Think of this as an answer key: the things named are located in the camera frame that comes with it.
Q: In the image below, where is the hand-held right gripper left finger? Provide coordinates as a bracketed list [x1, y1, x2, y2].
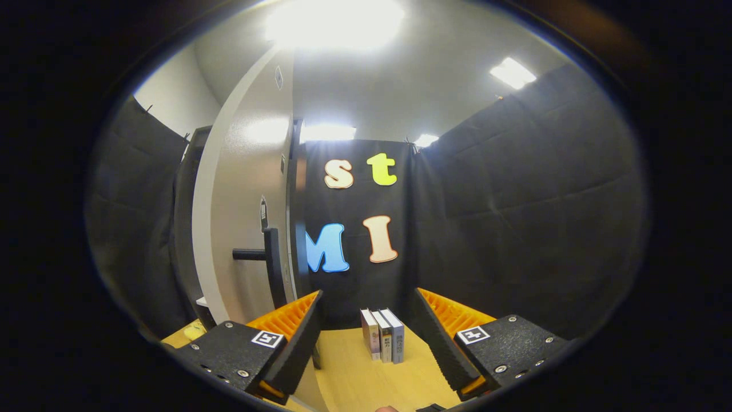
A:
[172, 289, 324, 406]

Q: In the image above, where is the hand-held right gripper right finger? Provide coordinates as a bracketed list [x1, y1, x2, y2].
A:
[409, 287, 570, 401]

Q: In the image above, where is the black door handle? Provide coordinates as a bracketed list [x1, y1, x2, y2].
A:
[233, 228, 287, 310]

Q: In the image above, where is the white cabinet door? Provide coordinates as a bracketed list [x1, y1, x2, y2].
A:
[192, 45, 299, 328]

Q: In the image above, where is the grey blue book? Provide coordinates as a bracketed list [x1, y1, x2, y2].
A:
[380, 308, 405, 365]

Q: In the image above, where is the white book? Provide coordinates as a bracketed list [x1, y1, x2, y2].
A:
[372, 310, 393, 363]

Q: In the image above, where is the black backdrop cloth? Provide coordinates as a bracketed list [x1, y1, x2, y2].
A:
[86, 63, 650, 344]

